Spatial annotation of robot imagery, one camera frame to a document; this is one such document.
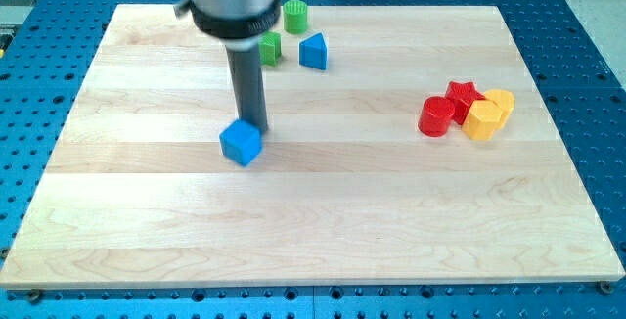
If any blue cube block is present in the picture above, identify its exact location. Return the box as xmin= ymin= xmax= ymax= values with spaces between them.
xmin=219 ymin=119 xmax=262 ymax=166

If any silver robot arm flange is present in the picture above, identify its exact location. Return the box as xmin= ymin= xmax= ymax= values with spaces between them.
xmin=173 ymin=0 xmax=281 ymax=52

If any blue triangular prism block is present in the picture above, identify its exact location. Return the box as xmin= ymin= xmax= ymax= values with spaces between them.
xmin=299 ymin=33 xmax=328 ymax=70

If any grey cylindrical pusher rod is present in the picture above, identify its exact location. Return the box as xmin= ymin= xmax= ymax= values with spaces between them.
xmin=226 ymin=45 xmax=268 ymax=134

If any green ridged block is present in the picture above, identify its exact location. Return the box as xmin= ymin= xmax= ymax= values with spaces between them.
xmin=259 ymin=31 xmax=282 ymax=67

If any red cylinder block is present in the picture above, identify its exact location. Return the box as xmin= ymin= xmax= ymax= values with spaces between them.
xmin=418 ymin=96 xmax=455 ymax=137

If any green cylinder block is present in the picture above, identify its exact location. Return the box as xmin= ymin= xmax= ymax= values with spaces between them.
xmin=283 ymin=0 xmax=308 ymax=34

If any red star block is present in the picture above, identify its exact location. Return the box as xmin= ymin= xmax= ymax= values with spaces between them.
xmin=445 ymin=81 xmax=485 ymax=125

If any yellow hexagon block front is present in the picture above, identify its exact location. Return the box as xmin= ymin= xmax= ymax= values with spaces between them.
xmin=462 ymin=100 xmax=503 ymax=141

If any yellow hexagon block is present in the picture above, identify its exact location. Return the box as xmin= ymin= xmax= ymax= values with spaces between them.
xmin=462 ymin=100 xmax=503 ymax=141
xmin=483 ymin=89 xmax=515 ymax=129

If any light wooden board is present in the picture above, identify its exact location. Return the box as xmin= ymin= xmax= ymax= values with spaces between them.
xmin=1 ymin=5 xmax=624 ymax=290

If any yellow hexagon block rear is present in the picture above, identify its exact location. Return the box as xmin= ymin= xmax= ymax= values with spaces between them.
xmin=483 ymin=89 xmax=515 ymax=129

